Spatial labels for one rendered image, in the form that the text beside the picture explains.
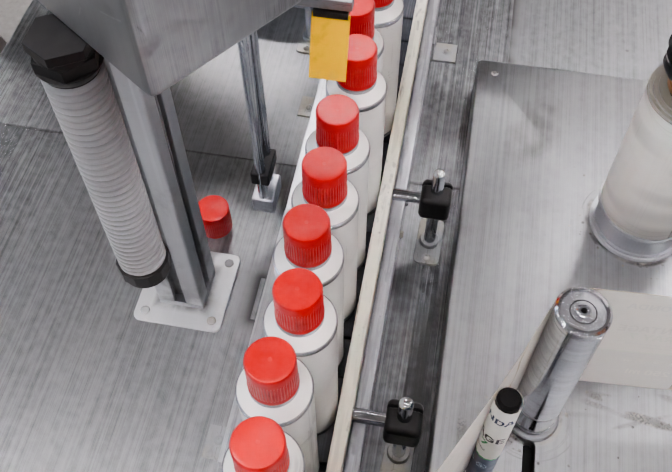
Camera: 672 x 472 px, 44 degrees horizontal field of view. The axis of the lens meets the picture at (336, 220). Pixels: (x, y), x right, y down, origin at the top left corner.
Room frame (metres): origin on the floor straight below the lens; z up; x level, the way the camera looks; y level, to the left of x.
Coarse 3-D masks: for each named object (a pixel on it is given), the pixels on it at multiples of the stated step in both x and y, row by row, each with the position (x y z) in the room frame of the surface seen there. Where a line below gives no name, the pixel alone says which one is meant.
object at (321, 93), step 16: (320, 80) 0.57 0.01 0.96; (320, 96) 0.55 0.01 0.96; (304, 144) 0.49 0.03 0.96; (288, 208) 0.42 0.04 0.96; (272, 256) 0.37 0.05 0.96; (272, 272) 0.35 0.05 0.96; (256, 320) 0.31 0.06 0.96; (256, 336) 0.29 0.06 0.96; (240, 416) 0.23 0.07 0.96; (224, 448) 0.20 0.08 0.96
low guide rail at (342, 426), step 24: (408, 48) 0.66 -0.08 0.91; (408, 72) 0.63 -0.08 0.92; (408, 96) 0.59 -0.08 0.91; (384, 168) 0.50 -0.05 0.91; (384, 192) 0.47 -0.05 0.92; (384, 216) 0.44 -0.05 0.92; (384, 240) 0.42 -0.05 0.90; (360, 312) 0.34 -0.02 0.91; (360, 336) 0.32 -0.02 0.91; (360, 360) 0.29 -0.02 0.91; (336, 432) 0.23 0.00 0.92; (336, 456) 0.21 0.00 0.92
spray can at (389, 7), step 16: (384, 0) 0.57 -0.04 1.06; (400, 0) 0.59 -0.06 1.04; (384, 16) 0.57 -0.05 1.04; (400, 16) 0.57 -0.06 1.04; (384, 32) 0.56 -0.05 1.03; (400, 32) 0.58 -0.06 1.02; (384, 48) 0.56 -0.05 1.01; (400, 48) 0.58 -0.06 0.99; (384, 64) 0.56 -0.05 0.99; (384, 128) 0.56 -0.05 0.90
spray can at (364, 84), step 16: (352, 48) 0.49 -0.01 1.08; (368, 48) 0.49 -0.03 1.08; (352, 64) 0.47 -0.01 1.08; (368, 64) 0.47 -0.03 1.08; (352, 80) 0.47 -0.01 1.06; (368, 80) 0.47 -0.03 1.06; (384, 80) 0.49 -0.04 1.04; (352, 96) 0.47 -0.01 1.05; (368, 96) 0.47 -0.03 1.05; (384, 96) 0.48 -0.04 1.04; (368, 112) 0.46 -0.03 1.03; (384, 112) 0.48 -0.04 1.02; (368, 128) 0.46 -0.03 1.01; (368, 192) 0.46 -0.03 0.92; (368, 208) 0.46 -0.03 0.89
